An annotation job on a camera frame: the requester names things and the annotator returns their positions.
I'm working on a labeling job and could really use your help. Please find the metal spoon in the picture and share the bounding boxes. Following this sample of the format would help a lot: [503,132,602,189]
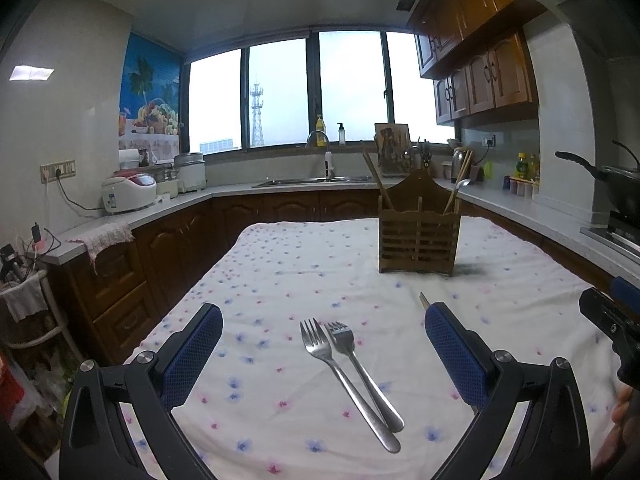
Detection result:
[451,178,472,211]

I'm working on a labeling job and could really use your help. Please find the fruit and palm wall poster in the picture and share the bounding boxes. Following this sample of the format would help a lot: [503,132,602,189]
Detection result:
[118,34,181,151]

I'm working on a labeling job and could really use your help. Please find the wooden utensil holder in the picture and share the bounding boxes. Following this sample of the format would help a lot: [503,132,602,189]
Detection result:
[377,169,462,277]

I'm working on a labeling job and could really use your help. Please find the large metal fork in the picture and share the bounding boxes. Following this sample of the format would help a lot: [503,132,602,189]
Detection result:
[299,317,403,455]

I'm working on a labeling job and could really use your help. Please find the white and red rice cooker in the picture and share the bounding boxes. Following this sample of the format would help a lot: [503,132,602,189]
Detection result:
[101,173,158,216]

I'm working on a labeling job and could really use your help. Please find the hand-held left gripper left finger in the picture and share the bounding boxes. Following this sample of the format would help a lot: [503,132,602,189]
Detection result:
[59,302,224,480]

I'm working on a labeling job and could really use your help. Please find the grey kitchen countertop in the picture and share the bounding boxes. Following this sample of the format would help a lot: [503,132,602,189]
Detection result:
[40,175,640,272]

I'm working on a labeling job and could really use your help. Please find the steel stove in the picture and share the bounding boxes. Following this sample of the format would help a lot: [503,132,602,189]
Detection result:
[579,209,640,257]

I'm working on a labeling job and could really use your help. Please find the small metal fork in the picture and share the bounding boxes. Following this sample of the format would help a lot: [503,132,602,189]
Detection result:
[324,320,405,434]

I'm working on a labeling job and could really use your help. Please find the wooden wall cabinets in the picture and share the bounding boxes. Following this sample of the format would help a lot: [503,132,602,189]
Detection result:
[407,0,549,127]

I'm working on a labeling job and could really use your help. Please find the wooden cutting board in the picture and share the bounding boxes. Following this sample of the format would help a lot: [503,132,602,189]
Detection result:
[374,122,411,162]

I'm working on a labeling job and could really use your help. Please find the black wok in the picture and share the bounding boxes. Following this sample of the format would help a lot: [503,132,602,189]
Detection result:
[554,139,640,212]

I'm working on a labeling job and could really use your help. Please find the pink towel on counter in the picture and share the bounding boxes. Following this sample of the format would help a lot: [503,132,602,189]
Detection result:
[67,219,135,276]

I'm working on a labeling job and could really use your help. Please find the black power cable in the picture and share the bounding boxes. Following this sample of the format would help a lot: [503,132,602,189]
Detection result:
[54,175,107,212]

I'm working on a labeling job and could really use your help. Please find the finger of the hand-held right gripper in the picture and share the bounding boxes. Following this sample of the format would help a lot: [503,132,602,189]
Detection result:
[578,287,640,357]
[610,275,640,306]

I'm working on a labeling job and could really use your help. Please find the kitchen window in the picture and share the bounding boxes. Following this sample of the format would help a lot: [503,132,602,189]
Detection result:
[185,30,457,154]

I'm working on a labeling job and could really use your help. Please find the steel steamer pot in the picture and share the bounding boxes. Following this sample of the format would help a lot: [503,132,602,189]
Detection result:
[173,151,207,194]

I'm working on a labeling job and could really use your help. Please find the steel electric kettle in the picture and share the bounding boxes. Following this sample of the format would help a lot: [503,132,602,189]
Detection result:
[451,147,474,184]

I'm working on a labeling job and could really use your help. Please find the wooden chopstick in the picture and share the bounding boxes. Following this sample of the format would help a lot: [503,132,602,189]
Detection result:
[448,149,474,213]
[366,149,394,210]
[362,152,390,210]
[444,150,471,213]

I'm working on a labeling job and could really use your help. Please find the metal utensil rack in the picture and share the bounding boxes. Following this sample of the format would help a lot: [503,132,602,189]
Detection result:
[377,144,417,177]

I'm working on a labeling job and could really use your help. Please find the small white appliance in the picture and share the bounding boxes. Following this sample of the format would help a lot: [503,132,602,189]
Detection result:
[152,167,181,199]

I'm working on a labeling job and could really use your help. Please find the floral white tablecloth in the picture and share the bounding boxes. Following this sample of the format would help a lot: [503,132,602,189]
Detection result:
[122,217,632,480]

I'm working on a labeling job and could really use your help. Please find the person's right hand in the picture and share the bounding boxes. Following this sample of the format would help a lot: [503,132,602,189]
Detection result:
[592,386,640,480]

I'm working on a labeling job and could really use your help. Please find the wooden base cabinets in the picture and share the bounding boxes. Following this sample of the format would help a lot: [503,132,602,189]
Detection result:
[60,187,621,367]

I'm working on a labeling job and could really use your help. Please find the chrome faucet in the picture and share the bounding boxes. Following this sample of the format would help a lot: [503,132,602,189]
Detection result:
[306,130,336,181]

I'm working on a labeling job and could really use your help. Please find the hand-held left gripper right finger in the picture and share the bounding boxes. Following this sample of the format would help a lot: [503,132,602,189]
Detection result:
[424,301,592,480]

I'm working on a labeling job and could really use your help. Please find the spice jar set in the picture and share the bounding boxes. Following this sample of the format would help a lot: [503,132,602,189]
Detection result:
[509,175,542,199]

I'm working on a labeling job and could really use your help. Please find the steel sink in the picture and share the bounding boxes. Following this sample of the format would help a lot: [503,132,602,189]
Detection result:
[252,175,377,189]

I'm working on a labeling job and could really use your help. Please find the wall outlet strip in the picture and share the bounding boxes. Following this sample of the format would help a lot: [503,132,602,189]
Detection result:
[40,159,76,182]

